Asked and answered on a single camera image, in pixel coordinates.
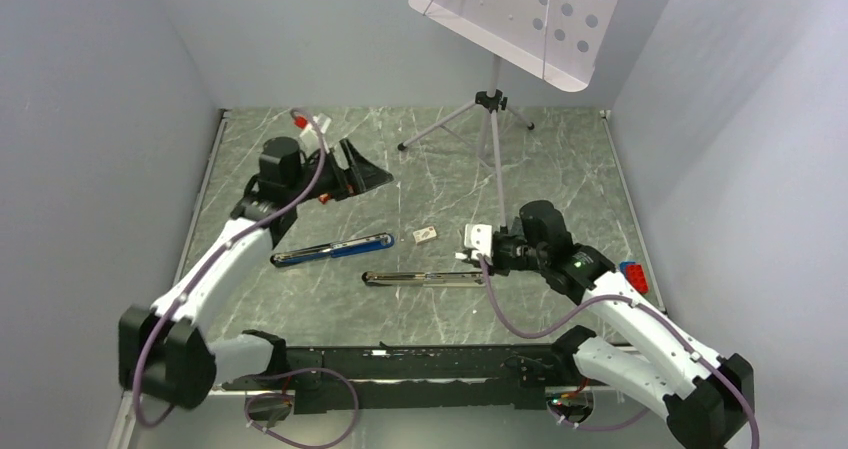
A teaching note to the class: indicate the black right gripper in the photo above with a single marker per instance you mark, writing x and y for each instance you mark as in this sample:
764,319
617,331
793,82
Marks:
496,269

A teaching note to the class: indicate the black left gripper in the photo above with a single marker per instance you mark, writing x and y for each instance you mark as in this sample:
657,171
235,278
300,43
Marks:
362,176

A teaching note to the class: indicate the black silver stapler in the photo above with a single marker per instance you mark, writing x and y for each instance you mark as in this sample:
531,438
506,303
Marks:
422,279

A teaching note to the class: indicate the blue black stapler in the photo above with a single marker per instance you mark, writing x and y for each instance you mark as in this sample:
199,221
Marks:
338,249

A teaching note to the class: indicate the white staple box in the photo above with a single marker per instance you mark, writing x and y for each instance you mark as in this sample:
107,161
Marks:
425,235

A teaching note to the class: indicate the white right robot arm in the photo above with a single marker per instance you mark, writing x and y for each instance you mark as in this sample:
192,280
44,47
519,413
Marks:
704,398

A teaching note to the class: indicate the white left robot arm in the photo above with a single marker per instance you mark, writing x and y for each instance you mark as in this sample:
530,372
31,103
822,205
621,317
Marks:
212,280

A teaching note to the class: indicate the colourful lego toy car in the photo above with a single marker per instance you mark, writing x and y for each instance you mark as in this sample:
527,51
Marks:
635,275

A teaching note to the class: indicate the white perforated music stand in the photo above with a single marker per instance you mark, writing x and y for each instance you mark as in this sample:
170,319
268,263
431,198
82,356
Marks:
556,41

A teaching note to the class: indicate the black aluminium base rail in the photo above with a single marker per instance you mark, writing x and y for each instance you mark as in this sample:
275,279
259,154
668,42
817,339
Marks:
322,379

